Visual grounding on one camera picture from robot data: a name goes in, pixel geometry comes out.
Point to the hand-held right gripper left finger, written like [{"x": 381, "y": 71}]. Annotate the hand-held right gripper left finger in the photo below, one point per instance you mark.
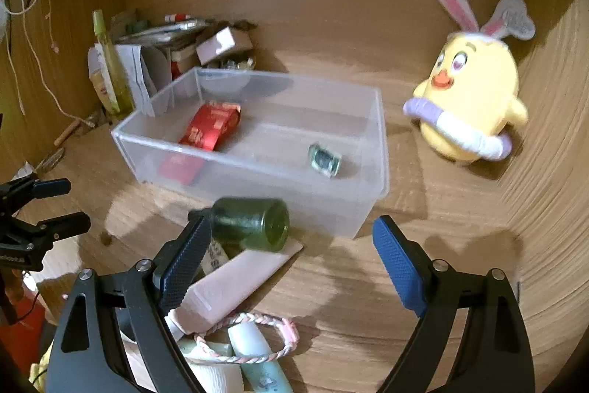
[{"x": 184, "y": 264}]

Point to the yellow chick plush toy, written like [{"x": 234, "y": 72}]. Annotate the yellow chick plush toy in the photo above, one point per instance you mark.
[{"x": 478, "y": 89}]

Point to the red stool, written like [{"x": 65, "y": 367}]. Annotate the red stool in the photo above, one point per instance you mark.
[{"x": 23, "y": 337}]

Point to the pink cosmetic tube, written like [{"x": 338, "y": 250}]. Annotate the pink cosmetic tube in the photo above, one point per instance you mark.
[{"x": 234, "y": 282}]

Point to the red foil packet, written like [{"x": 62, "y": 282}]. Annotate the red foil packet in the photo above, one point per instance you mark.
[{"x": 209, "y": 126}]

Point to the white gauze roll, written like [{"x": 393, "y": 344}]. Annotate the white gauze roll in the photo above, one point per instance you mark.
[{"x": 216, "y": 379}]

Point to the mint green tube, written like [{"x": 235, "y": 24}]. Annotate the mint green tube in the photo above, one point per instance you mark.
[{"x": 257, "y": 356}]

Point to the dark green glass bottle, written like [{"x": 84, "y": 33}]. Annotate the dark green glass bottle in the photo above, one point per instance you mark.
[{"x": 248, "y": 225}]

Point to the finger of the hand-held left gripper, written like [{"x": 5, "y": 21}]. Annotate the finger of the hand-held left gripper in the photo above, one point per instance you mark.
[
  {"x": 50, "y": 188},
  {"x": 64, "y": 225}
]

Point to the white paper sheets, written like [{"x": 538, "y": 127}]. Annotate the white paper sheets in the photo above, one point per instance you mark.
[{"x": 133, "y": 66}]

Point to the yellow cloth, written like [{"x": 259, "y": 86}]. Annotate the yellow cloth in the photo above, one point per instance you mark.
[{"x": 41, "y": 370}]

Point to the wooden stick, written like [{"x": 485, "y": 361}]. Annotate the wooden stick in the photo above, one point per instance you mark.
[{"x": 66, "y": 134}]

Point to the white cardboard box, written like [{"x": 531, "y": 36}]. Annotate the white cardboard box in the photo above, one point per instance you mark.
[{"x": 221, "y": 43}]

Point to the clear plastic storage box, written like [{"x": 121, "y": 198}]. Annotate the clear plastic storage box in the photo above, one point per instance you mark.
[{"x": 276, "y": 121}]

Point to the yellow-green spray bottle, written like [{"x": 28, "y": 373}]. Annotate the yellow-green spray bottle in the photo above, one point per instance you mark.
[{"x": 112, "y": 66}]

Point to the small green glass jar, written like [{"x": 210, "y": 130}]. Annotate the small green glass jar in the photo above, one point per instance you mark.
[{"x": 324, "y": 160}]

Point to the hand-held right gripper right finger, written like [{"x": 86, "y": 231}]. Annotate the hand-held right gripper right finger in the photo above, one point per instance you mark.
[{"x": 398, "y": 268}]

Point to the white red pen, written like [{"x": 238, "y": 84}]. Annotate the white red pen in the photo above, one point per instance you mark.
[{"x": 177, "y": 16}]

